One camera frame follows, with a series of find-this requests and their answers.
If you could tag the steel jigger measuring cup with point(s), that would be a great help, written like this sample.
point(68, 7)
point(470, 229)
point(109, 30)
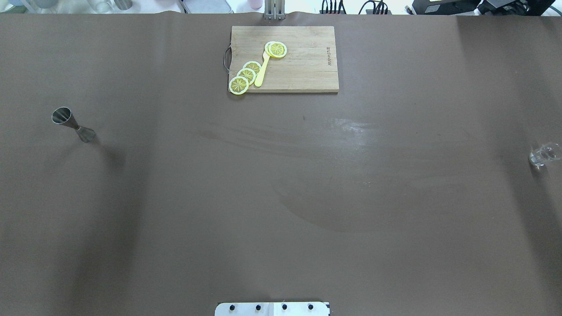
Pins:
point(63, 116)

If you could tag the small clear glass beaker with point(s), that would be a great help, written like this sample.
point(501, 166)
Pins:
point(545, 154)

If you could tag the yellow plastic spoon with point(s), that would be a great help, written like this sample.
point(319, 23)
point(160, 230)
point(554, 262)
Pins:
point(262, 71)

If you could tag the lemon slice middle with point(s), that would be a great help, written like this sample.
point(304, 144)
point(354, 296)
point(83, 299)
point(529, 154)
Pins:
point(249, 74)

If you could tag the lemon slice back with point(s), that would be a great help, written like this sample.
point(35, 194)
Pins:
point(253, 65)

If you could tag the wooden cutting board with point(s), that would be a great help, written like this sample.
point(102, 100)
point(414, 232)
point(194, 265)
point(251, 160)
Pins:
point(310, 65)

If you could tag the lemon slice on spoon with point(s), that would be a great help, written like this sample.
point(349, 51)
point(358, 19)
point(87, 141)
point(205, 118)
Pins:
point(276, 49)

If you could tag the aluminium frame post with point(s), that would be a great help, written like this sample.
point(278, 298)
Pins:
point(274, 10)

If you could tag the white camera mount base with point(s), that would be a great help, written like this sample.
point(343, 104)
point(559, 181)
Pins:
point(273, 309)

